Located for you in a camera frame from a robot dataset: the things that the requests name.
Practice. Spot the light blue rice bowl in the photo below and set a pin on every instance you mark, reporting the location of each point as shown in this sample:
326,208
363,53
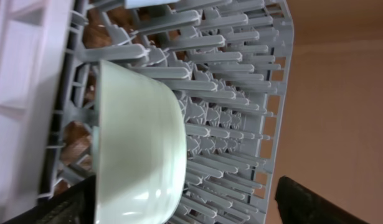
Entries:
133,4

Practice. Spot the mint green bowl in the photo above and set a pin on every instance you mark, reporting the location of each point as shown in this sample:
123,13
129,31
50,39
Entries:
141,154

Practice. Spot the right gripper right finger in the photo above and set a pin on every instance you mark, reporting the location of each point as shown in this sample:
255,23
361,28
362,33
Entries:
299,205

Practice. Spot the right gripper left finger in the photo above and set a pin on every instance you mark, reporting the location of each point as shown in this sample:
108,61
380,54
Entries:
75,205

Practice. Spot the grey dishwasher rack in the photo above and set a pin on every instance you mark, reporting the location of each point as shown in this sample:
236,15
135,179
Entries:
227,63

